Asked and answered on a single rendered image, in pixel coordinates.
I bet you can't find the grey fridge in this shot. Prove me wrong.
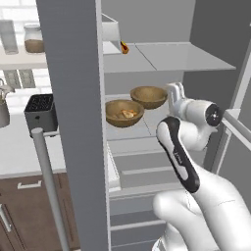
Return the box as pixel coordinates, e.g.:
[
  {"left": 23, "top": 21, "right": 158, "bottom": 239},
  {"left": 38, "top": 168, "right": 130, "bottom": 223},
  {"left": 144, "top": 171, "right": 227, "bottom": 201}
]
[{"left": 96, "top": 0, "right": 251, "bottom": 251}]

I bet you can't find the short glass fridge shelf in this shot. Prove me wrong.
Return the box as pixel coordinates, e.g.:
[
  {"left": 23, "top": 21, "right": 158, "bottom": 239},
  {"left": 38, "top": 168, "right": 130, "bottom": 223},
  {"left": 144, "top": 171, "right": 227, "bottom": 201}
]
[{"left": 104, "top": 92, "right": 184, "bottom": 142}]

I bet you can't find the grey fridge drawer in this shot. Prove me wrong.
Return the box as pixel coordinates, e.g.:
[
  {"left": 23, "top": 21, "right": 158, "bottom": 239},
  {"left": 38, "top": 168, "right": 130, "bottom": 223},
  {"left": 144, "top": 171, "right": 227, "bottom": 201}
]
[{"left": 107, "top": 136, "right": 210, "bottom": 198}]

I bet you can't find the grey wall outlet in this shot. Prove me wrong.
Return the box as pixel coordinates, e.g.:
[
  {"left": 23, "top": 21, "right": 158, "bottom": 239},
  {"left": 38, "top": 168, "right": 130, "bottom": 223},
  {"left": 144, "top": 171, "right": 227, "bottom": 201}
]
[
  {"left": 3, "top": 69, "right": 22, "bottom": 90},
  {"left": 19, "top": 69, "right": 37, "bottom": 89}
]

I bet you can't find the grey freezer drawer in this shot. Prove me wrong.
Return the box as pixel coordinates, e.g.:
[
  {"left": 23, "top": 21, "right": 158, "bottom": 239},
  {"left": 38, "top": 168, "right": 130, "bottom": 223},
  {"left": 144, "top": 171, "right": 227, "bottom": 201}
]
[{"left": 109, "top": 195, "right": 169, "bottom": 251}]

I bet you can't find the wide glass fridge shelf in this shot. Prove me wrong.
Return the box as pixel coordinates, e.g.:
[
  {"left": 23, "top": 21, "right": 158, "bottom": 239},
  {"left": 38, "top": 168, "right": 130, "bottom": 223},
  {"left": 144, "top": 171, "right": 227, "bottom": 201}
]
[{"left": 102, "top": 41, "right": 237, "bottom": 75}]

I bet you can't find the brown wooden cupboard door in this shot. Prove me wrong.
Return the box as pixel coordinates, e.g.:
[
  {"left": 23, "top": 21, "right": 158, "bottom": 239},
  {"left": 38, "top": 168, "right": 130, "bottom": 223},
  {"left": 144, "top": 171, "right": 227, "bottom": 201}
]
[{"left": 0, "top": 195, "right": 81, "bottom": 251}]

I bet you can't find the black and grey toaster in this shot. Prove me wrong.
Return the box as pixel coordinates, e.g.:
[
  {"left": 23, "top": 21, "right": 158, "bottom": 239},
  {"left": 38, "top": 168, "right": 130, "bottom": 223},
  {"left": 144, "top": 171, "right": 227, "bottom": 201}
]
[{"left": 23, "top": 93, "right": 59, "bottom": 138}]

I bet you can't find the grey fridge door handle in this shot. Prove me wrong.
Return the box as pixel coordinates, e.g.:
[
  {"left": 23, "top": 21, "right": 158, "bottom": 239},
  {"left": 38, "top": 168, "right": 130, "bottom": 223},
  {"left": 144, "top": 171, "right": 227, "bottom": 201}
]
[{"left": 30, "top": 126, "right": 71, "bottom": 251}]

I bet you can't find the glass jar with brown contents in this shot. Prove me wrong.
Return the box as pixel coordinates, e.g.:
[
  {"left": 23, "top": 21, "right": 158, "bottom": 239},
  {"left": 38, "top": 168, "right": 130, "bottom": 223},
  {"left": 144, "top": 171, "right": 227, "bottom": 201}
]
[{"left": 23, "top": 23, "right": 46, "bottom": 54}]

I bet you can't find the grey metal kettle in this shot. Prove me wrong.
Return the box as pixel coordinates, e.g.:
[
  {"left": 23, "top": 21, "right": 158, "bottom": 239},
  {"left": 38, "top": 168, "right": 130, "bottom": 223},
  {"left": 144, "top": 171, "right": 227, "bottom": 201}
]
[{"left": 0, "top": 77, "right": 17, "bottom": 129}]

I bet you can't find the clear glass canister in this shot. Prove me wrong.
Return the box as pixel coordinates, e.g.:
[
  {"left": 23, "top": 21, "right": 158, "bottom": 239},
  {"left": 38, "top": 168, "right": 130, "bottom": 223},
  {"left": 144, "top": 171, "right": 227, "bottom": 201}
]
[{"left": 0, "top": 19, "right": 20, "bottom": 56}]

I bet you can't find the fridge door with rails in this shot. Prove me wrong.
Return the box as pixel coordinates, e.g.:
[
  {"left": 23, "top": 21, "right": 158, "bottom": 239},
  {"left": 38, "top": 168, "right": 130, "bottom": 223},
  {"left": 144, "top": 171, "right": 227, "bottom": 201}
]
[{"left": 210, "top": 38, "right": 251, "bottom": 215}]

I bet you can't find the chicken drumstick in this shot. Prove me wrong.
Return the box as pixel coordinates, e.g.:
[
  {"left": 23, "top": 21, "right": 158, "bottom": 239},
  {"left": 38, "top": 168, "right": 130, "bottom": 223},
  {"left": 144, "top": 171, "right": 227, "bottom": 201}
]
[{"left": 120, "top": 109, "right": 135, "bottom": 120}]

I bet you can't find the red and orange food item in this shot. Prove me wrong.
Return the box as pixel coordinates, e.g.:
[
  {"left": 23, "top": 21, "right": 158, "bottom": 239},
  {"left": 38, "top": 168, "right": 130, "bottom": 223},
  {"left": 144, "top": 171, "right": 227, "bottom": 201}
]
[{"left": 120, "top": 40, "right": 130, "bottom": 55}]

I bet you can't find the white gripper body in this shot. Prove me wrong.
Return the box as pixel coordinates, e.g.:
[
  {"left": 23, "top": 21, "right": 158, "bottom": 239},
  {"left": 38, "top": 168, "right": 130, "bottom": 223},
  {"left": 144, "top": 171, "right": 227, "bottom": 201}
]
[{"left": 165, "top": 81, "right": 186, "bottom": 103}]

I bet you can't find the white drawer handle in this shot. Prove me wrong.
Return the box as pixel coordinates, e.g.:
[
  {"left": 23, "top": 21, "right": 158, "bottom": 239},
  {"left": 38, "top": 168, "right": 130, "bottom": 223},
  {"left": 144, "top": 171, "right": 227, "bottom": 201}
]
[{"left": 17, "top": 179, "right": 43, "bottom": 190}]

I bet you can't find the grey fridge door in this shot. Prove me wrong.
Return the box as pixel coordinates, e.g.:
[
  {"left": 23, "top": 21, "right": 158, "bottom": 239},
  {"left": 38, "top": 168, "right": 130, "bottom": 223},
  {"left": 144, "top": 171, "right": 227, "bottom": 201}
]
[{"left": 35, "top": 0, "right": 111, "bottom": 251}]

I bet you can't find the white wall shelf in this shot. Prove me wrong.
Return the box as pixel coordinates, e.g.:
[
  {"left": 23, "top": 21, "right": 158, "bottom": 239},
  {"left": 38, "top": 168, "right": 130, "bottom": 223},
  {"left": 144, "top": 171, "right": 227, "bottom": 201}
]
[{"left": 0, "top": 50, "right": 49, "bottom": 71}]

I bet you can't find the silver cupboard door handle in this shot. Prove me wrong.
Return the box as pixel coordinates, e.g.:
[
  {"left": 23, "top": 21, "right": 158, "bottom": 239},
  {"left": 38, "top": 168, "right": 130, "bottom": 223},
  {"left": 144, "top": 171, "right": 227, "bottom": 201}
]
[{"left": 0, "top": 203, "right": 13, "bottom": 233}]

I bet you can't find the empty wooden bowl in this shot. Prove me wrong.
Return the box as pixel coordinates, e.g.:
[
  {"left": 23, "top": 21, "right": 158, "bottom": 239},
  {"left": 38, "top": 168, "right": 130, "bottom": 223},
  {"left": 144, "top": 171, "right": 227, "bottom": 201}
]
[{"left": 129, "top": 85, "right": 169, "bottom": 111}]

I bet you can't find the brown wooden drawer front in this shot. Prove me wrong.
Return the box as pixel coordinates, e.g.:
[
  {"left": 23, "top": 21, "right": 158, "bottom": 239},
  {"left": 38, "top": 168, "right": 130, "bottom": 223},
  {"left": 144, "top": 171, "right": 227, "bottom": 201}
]
[{"left": 0, "top": 173, "right": 76, "bottom": 205}]

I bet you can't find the wooden bowl with food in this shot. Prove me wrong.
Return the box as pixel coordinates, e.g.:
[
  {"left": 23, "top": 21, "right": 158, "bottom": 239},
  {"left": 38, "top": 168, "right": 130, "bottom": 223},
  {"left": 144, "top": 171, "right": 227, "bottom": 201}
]
[{"left": 105, "top": 99, "right": 145, "bottom": 128}]

